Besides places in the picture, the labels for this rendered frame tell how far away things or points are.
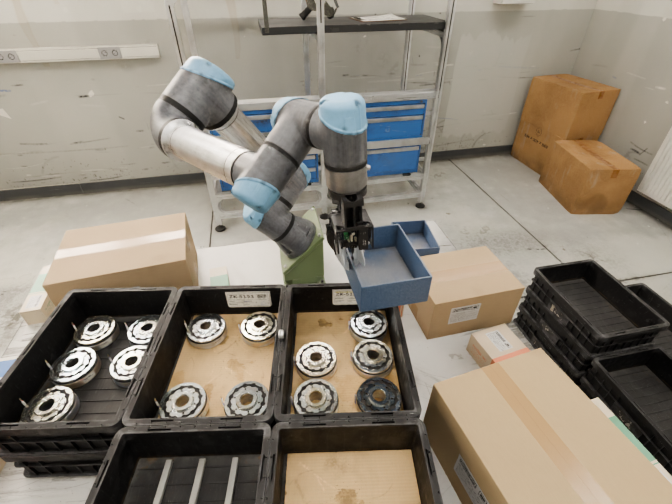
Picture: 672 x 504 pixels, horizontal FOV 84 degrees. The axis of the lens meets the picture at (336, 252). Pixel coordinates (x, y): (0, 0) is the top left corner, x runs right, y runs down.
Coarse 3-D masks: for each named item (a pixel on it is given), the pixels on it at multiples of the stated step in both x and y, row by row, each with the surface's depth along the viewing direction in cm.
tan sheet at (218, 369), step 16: (240, 320) 108; (240, 336) 103; (192, 352) 99; (208, 352) 99; (224, 352) 99; (240, 352) 99; (256, 352) 99; (272, 352) 99; (176, 368) 95; (192, 368) 95; (208, 368) 95; (224, 368) 95; (240, 368) 95; (256, 368) 95; (176, 384) 91; (208, 384) 91; (224, 384) 91; (224, 400) 88; (208, 416) 85
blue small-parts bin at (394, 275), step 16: (384, 240) 93; (400, 240) 90; (368, 256) 91; (384, 256) 91; (400, 256) 91; (416, 256) 82; (352, 272) 80; (368, 272) 87; (384, 272) 87; (400, 272) 87; (416, 272) 83; (352, 288) 82; (368, 288) 74; (384, 288) 75; (400, 288) 76; (416, 288) 77; (368, 304) 76; (384, 304) 77; (400, 304) 79
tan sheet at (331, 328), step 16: (304, 320) 108; (320, 320) 108; (336, 320) 108; (304, 336) 103; (320, 336) 103; (336, 336) 103; (336, 352) 99; (352, 352) 99; (336, 368) 95; (352, 368) 95; (336, 384) 91; (352, 384) 91; (352, 400) 88
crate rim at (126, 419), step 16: (192, 288) 104; (208, 288) 104; (224, 288) 104; (240, 288) 104; (256, 288) 104; (272, 288) 104; (176, 304) 99; (160, 336) 90; (144, 368) 83; (272, 368) 83; (144, 384) 81; (272, 384) 82; (272, 400) 77; (128, 416) 74; (224, 416) 74; (240, 416) 74; (256, 416) 74; (272, 416) 75
